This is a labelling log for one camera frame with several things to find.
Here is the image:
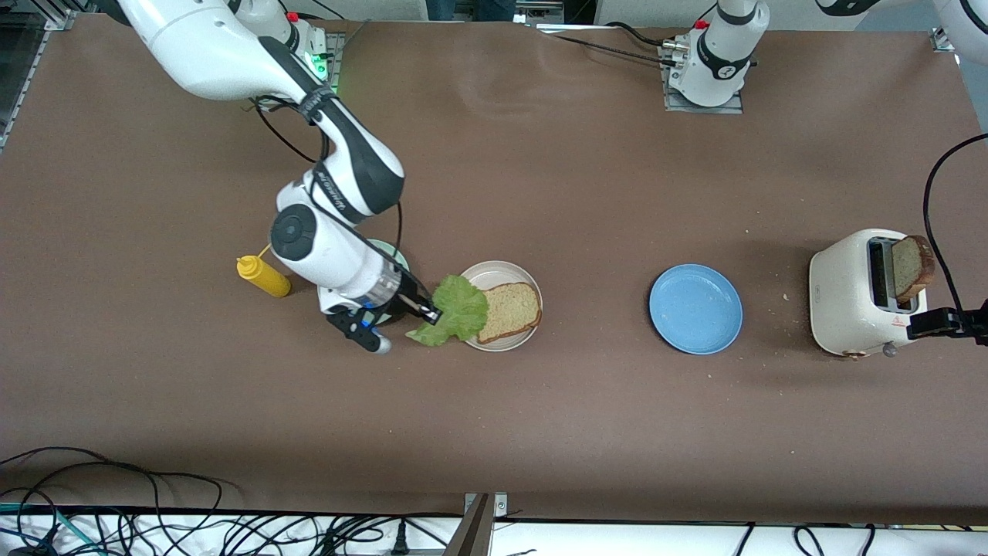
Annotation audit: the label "green lettuce leaf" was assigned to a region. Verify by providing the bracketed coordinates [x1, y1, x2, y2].
[405, 274, 489, 348]

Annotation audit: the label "brown toast bread slice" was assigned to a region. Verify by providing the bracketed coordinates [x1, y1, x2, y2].
[477, 282, 543, 345]
[892, 235, 937, 303]

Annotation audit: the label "yellow mustard squeeze bottle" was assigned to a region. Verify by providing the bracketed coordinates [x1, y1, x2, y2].
[236, 246, 293, 299]

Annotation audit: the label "mint green plate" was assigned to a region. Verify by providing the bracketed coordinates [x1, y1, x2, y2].
[363, 238, 411, 328]

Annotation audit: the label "beige plate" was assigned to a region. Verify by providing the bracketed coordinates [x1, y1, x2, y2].
[448, 260, 543, 352]

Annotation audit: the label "blue plate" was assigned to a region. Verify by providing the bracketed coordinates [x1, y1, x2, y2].
[648, 264, 743, 355]

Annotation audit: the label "white toaster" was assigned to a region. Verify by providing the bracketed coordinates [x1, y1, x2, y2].
[808, 229, 929, 360]

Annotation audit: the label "person legs in jeans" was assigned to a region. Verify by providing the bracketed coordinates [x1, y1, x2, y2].
[425, 0, 518, 22]

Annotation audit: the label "grey metal equipment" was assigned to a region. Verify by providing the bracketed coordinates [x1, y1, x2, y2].
[516, 0, 566, 24]

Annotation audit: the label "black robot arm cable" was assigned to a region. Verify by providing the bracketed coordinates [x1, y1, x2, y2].
[922, 133, 988, 314]
[245, 93, 404, 271]

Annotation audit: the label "grey metal bracket beam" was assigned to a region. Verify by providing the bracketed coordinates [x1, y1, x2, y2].
[446, 493, 509, 556]

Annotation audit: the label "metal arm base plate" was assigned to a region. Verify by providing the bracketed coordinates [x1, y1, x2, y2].
[309, 31, 346, 84]
[660, 46, 746, 115]

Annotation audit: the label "black floor cable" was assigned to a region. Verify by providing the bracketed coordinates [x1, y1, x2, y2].
[0, 446, 225, 556]

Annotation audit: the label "black braided base cable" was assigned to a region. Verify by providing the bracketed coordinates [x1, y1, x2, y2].
[540, 22, 674, 66]

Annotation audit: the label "teal floor cable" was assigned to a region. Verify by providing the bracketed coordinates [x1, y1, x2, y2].
[0, 502, 101, 555]

